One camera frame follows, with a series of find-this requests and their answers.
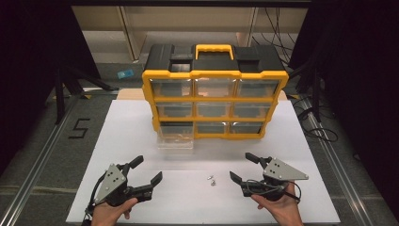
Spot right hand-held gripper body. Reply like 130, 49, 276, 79
239, 156, 310, 202

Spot person's right hand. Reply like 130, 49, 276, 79
250, 183, 305, 226

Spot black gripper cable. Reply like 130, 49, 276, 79
245, 178, 303, 202
82, 170, 108, 226

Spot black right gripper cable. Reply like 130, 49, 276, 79
245, 178, 303, 202

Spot person's left hand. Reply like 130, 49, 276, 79
90, 197, 139, 226

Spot black floor cables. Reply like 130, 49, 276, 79
293, 95, 341, 144

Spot metal floor rail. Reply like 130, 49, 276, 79
299, 97, 375, 226
0, 93, 83, 226

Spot beige cabinet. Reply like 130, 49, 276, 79
71, 5, 309, 64

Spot blue card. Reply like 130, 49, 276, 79
117, 69, 135, 80

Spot black hanging cables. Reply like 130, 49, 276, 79
251, 7, 298, 65

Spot clear plastic drawer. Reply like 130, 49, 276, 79
156, 121, 195, 151

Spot black tripod stand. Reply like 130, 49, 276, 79
288, 60, 325, 123
54, 64, 120, 125

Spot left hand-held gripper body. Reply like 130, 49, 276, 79
93, 162, 154, 208

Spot dark curtain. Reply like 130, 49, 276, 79
287, 0, 399, 220
0, 0, 102, 177

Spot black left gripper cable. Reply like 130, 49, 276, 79
82, 170, 108, 226

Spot yellow black drawer organizer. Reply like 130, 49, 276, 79
141, 43, 290, 141

